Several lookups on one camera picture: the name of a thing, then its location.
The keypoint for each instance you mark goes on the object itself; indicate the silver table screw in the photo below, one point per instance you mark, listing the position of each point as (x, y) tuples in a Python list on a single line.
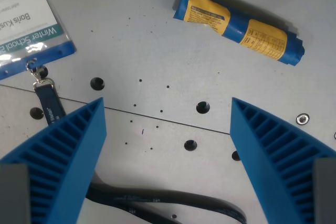
[(302, 119)]

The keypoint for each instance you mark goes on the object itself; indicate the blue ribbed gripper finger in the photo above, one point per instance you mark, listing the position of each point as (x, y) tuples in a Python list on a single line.
[(267, 150), (65, 155)]

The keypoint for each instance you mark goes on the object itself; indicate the conference name badge holder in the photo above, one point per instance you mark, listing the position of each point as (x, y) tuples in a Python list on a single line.
[(26, 22)]

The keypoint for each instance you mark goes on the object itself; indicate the blue yellow wrapped roll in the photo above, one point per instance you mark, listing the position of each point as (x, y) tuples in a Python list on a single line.
[(244, 27)]

